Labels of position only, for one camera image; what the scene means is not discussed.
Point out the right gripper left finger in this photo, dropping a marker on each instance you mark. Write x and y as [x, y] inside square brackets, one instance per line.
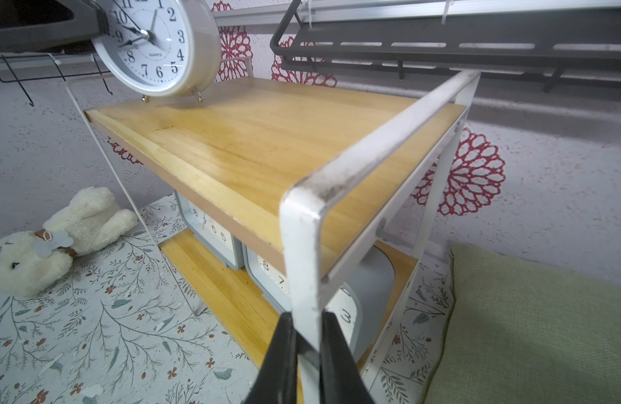
[277, 377]

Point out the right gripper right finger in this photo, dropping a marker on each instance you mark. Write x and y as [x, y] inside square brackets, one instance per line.
[340, 380]

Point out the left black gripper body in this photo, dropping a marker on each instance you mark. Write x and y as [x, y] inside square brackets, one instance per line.
[55, 27]

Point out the grey square alarm clock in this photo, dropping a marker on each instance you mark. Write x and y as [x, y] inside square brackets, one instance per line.
[216, 238]
[359, 304]

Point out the white twin-bell alarm clock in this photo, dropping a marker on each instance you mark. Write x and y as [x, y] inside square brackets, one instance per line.
[161, 48]

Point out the wooden two-tier white-frame shelf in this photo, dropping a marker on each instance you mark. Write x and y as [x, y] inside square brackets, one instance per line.
[308, 177]

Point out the green pillow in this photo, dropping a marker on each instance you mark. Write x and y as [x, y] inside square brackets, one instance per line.
[521, 332]

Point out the white plush teddy bear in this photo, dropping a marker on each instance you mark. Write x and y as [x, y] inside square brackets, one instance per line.
[31, 261]

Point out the black wire wall rack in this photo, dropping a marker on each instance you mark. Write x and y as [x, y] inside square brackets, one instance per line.
[37, 67]

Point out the grey wall-mounted metal shelf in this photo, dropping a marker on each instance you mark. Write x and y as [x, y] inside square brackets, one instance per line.
[555, 46]

